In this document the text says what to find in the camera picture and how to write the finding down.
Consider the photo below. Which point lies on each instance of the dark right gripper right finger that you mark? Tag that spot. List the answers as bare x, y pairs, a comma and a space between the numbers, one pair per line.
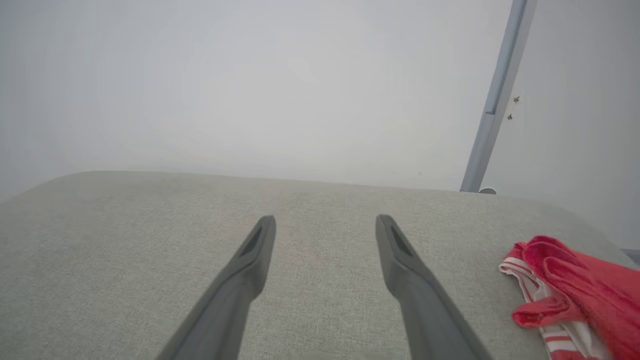
422, 300

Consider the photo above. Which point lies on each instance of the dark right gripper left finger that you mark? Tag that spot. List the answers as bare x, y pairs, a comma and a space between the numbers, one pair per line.
227, 300

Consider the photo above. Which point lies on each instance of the red and white shirt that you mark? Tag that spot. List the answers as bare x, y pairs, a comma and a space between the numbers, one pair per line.
585, 290

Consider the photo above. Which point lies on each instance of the grey pole foot bracket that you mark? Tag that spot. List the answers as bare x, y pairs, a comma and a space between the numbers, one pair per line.
487, 190

